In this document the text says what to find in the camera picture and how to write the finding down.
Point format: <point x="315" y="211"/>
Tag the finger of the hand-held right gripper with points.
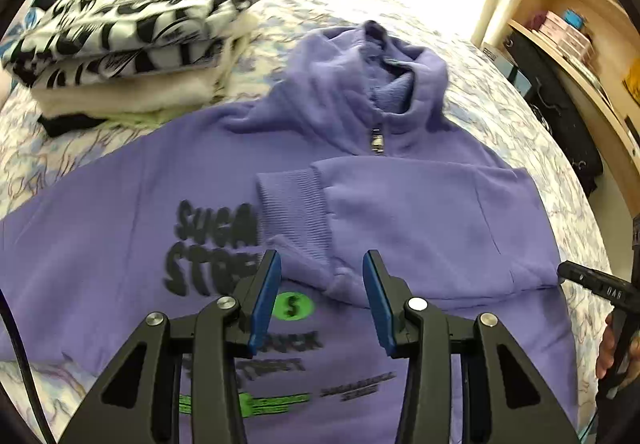
<point x="590" y="281"/>

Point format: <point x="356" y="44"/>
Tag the white cardboard box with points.
<point x="491" y="51"/>

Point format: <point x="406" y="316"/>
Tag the black bag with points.
<point x="560" y="99"/>

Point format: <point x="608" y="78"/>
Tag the black white patterned garment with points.
<point x="125" y="14"/>

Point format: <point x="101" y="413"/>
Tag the cream folded garment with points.
<point x="125" y="94"/>

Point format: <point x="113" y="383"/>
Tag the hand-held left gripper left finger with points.
<point x="265" y="304"/>

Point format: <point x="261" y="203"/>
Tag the small blue box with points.
<point x="574" y="19"/>

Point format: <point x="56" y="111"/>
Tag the person's right hand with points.
<point x="607" y="354"/>

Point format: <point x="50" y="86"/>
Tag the yellow cloth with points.
<point x="632" y="86"/>

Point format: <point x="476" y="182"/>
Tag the purple hoodie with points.
<point x="400" y="204"/>

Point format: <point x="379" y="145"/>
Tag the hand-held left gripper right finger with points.
<point x="375" y="304"/>

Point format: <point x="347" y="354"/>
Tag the pink drawer boxes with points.
<point x="565" y="36"/>

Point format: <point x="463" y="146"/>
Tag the black folded garment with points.
<point x="70" y="124"/>

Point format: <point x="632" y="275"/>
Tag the pale green folded garment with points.
<point x="135" y="118"/>

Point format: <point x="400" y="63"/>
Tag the cat print blanket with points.
<point x="500" y="99"/>

